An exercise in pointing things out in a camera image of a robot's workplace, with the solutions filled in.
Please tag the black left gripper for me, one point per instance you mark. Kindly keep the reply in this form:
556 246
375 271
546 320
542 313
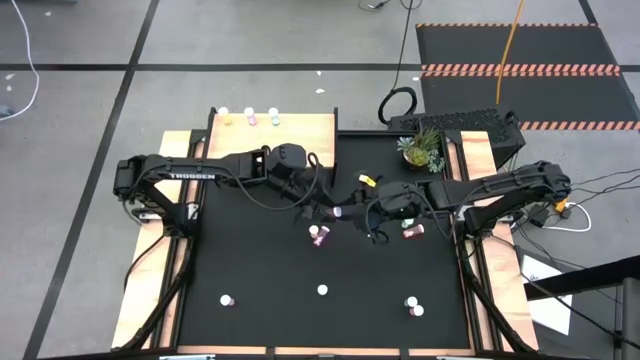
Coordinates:
312 207

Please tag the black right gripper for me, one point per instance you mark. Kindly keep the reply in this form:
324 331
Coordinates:
376 207

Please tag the red cup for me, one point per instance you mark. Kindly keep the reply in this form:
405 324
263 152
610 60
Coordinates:
337 212

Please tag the yellow pill bottle white cap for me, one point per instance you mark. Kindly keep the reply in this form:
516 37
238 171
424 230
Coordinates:
314 231
322 289
223 115

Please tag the teal pill bottle white cap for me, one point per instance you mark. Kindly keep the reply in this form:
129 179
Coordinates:
411 301
407 222
274 116

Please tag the red pill bottle white cap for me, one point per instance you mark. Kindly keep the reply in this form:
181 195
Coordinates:
413 232
226 300

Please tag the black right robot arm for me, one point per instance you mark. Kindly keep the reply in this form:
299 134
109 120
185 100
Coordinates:
480 187

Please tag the yellow tag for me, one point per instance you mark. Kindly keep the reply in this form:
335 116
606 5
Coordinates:
367 180

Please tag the succulent plant in dark pot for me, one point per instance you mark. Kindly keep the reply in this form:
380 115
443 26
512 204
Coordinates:
420 152

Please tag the black table mat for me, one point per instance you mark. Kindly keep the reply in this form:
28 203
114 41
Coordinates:
300 310

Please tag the black power adapter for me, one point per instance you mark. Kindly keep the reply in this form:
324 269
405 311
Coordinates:
539 215

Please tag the orange plug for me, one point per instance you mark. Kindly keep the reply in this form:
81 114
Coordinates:
562 205

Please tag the white paper sheet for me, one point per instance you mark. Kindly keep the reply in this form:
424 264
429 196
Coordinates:
550 310

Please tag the black floor mat orange stripes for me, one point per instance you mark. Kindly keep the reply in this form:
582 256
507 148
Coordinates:
525 45

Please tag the black desk bar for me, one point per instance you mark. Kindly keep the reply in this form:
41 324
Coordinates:
590 275

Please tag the blue floor object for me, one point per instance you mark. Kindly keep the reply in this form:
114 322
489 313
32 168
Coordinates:
5 111

